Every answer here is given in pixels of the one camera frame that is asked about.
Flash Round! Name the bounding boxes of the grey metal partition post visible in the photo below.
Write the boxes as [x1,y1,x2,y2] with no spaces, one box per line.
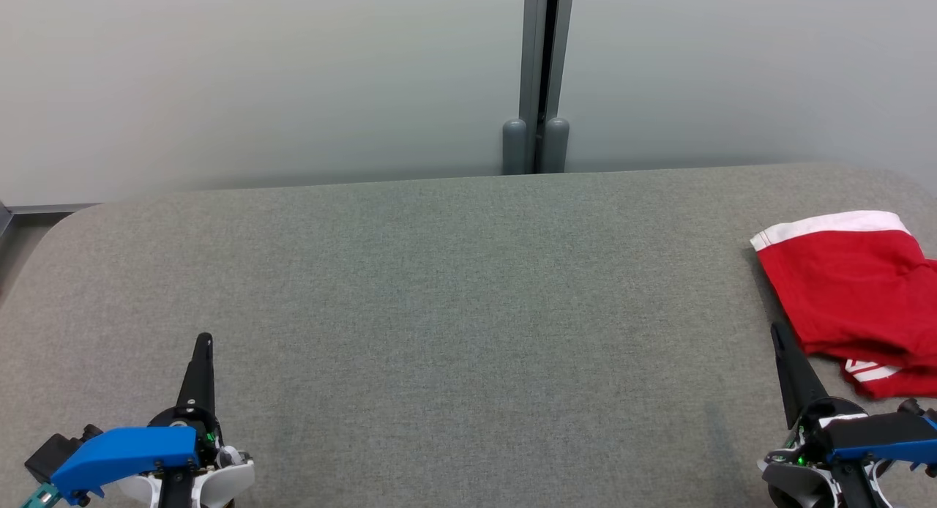
[519,0,575,176]

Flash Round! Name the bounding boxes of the grey cylindrical post foot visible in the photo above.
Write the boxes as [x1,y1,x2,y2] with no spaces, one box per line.
[542,117,570,173]
[502,119,528,176]

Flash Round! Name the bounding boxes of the red T-shirt white sleeves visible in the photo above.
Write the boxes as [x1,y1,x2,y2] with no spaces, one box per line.
[838,358,937,400]

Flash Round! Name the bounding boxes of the grey metal partition bottom rail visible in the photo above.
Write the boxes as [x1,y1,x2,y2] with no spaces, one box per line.
[0,203,100,217]

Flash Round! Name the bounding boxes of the teal left camera connector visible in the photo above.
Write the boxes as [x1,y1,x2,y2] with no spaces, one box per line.
[20,482,61,508]

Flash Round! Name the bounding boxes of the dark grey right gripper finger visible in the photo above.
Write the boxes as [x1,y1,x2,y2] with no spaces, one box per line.
[770,322,832,430]

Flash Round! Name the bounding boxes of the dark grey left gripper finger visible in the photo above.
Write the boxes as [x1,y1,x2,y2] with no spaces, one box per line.
[176,332,216,415]

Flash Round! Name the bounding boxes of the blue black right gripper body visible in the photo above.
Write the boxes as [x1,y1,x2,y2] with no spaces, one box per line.
[794,397,937,468]

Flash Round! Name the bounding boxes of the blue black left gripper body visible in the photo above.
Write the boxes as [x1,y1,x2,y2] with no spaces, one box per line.
[50,406,223,506]

